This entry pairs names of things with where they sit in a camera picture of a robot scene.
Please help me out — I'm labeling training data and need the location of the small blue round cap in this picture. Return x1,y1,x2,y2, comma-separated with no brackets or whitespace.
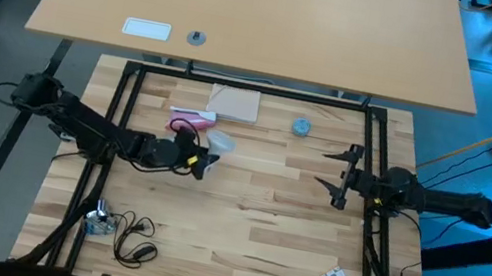
290,116,314,139

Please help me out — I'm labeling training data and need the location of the white light bulb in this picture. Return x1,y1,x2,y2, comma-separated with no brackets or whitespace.
203,128,239,160

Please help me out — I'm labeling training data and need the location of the black floor cable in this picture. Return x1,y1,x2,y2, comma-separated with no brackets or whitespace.
409,122,492,258

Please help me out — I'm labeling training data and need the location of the black lamp power cord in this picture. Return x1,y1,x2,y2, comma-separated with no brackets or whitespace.
104,208,165,273

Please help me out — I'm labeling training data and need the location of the pink and white case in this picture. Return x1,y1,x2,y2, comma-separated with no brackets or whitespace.
165,103,219,140

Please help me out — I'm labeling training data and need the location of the black metal table frame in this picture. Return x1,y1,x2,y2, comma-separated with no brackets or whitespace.
5,44,469,276

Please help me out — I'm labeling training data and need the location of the chrome lamp base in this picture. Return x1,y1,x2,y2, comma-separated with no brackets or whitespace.
81,198,122,240

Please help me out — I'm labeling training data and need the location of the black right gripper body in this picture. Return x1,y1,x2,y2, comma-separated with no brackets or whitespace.
330,142,380,215

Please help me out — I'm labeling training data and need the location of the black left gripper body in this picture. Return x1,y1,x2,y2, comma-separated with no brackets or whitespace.
166,125,223,184

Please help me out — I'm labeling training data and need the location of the white rectangular desk plate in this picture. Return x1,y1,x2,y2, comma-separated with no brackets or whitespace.
120,15,174,43

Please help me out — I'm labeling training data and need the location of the grey round cable grommet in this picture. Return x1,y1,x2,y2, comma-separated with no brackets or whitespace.
185,28,209,49

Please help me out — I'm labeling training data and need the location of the light wood desk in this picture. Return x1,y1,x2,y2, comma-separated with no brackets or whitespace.
22,0,492,118

